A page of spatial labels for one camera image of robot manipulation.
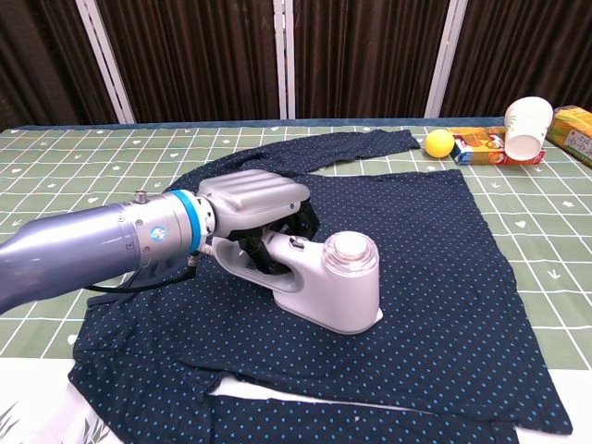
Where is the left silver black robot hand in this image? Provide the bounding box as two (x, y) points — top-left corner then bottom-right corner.
(196, 168), (321, 275)

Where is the white handheld steamer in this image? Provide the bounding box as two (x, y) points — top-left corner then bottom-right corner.
(210, 228), (385, 337)

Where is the dark blue dotted sweater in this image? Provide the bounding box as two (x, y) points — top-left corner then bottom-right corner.
(67, 129), (574, 444)

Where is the dark brown curtain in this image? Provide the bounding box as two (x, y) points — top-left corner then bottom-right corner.
(293, 0), (450, 119)
(0, 0), (122, 131)
(95, 0), (280, 124)
(441, 0), (592, 117)

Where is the yellow ball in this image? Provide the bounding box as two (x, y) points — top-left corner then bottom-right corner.
(424, 129), (457, 160)

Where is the green checked tablecloth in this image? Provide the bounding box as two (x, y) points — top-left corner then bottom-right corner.
(0, 117), (592, 444)

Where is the orange snack box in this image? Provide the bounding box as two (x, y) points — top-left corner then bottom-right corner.
(446, 127), (548, 167)

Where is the white paper cup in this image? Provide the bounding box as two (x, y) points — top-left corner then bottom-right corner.
(502, 95), (555, 162)

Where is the yellow tea bottle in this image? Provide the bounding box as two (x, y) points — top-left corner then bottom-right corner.
(545, 105), (592, 170)

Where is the white partition post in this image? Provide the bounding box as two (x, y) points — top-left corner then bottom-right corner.
(272, 0), (298, 120)
(424, 0), (466, 117)
(76, 0), (136, 125)

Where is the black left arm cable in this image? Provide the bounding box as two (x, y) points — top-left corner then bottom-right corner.
(82, 253), (201, 295)

